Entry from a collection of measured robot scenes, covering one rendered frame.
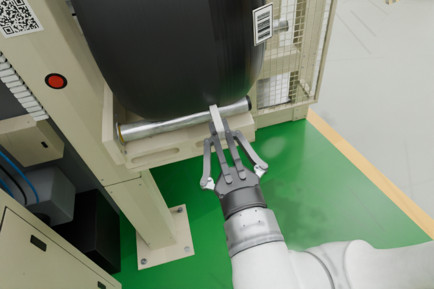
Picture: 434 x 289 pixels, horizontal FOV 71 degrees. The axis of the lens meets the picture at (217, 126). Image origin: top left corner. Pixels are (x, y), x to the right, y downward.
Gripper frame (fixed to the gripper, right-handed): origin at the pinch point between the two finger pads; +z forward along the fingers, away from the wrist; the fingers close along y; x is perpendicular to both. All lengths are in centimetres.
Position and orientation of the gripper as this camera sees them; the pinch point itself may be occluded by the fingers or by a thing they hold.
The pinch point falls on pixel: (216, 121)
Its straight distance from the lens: 62.9
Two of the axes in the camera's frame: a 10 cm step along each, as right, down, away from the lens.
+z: -2.5, -7.9, 5.6
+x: 0.8, 5.5, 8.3
